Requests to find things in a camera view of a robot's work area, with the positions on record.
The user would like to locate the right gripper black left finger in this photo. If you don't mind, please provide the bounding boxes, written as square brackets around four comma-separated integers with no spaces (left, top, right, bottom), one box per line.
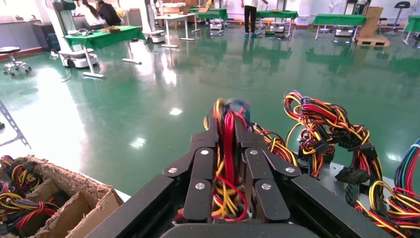
[163,119,220,222]

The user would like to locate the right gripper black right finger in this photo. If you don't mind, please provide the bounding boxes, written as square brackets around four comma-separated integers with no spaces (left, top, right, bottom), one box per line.
[234,118,302,222]

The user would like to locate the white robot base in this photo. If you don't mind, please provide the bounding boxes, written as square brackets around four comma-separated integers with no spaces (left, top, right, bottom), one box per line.
[144,0,167,44]

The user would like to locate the shredded cardboard divider box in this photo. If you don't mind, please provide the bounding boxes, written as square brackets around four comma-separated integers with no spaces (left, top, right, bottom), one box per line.
[0,155,124,238]

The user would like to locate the white bare table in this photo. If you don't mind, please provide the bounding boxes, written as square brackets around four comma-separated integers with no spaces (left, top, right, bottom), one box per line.
[155,12,202,49]

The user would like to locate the green cloth covered table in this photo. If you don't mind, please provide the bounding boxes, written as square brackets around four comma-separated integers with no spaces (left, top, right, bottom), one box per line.
[188,7,229,36]
[256,9,299,39]
[311,13,368,42]
[65,25,147,79]
[402,14,420,46]

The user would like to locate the standing person black trousers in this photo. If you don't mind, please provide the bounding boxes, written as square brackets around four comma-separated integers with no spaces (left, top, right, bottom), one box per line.
[240,0,269,38]

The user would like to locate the wooden pallet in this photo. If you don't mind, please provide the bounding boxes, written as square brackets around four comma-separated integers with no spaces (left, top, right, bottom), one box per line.
[355,34,392,48]

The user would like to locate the stacked cardboard boxes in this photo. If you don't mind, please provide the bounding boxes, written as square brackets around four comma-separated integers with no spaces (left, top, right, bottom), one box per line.
[162,0,199,14]

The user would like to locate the seated person dark jacket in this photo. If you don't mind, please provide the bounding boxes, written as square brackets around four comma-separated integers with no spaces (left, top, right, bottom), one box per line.
[97,0,123,28]

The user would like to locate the tall cardboard sheet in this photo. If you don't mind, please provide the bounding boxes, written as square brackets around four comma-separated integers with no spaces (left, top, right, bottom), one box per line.
[358,5,384,38]

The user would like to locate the seated person white shirt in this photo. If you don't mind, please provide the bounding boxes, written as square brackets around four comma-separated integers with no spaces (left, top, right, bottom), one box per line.
[79,0,106,28]

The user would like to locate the white robot with base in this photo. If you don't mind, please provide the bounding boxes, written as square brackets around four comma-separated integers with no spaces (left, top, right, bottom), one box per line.
[51,0,100,69]

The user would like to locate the black cabinet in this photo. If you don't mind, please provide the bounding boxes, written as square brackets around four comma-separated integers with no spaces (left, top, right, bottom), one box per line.
[33,22,60,52]

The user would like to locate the black tall stool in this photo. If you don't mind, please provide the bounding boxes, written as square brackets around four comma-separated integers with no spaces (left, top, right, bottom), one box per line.
[391,0,412,34]

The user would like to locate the black round stool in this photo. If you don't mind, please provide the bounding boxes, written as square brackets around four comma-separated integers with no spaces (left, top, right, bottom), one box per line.
[0,46,33,77]

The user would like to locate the wire bundles in box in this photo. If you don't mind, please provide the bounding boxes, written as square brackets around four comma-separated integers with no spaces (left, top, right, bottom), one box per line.
[0,192,63,238]

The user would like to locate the power supply with colourful cables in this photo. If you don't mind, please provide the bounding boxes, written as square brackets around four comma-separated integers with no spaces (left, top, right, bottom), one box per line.
[0,155,43,194]

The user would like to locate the perforated metal bracket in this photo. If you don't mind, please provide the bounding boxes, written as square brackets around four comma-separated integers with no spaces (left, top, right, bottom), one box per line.
[0,100,32,148]

